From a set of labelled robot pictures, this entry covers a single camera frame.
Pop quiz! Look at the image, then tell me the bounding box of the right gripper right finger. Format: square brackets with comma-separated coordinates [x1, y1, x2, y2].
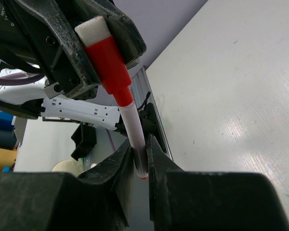
[147, 135, 289, 231]

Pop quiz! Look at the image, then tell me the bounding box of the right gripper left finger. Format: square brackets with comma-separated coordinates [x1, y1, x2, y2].
[0, 141, 134, 231]

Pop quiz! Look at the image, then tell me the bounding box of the red pen cap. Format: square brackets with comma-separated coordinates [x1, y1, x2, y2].
[75, 16, 133, 107]

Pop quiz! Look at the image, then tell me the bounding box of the aluminium front rail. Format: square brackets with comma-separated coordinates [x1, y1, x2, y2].
[131, 66, 173, 160]

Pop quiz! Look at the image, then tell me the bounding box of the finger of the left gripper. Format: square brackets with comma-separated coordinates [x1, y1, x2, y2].
[81, 0, 146, 69]

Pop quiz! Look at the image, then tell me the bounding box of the white marker red tip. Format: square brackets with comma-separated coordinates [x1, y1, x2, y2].
[118, 101, 148, 179]

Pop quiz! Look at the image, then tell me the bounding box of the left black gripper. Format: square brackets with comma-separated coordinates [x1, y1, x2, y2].
[0, 0, 100, 100]

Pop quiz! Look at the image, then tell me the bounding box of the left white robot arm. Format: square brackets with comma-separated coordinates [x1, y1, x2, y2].
[0, 0, 146, 134]

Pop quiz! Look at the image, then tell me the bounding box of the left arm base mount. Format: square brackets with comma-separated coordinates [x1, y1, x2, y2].
[71, 91, 159, 162]

